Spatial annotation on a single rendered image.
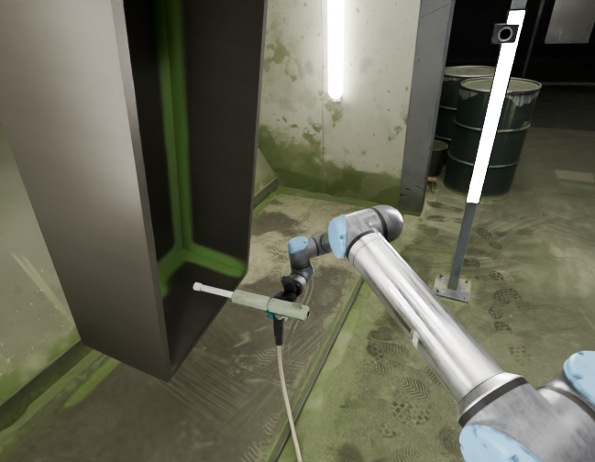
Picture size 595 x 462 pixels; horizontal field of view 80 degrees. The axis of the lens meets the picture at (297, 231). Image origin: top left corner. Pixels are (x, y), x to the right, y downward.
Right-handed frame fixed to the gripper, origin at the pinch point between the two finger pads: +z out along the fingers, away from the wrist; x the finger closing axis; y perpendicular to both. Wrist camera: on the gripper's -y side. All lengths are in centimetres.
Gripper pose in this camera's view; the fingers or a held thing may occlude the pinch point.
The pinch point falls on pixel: (276, 313)
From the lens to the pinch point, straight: 139.2
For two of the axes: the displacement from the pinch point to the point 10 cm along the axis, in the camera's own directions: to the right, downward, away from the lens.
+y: -0.4, 8.8, 4.6
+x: -9.5, -1.8, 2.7
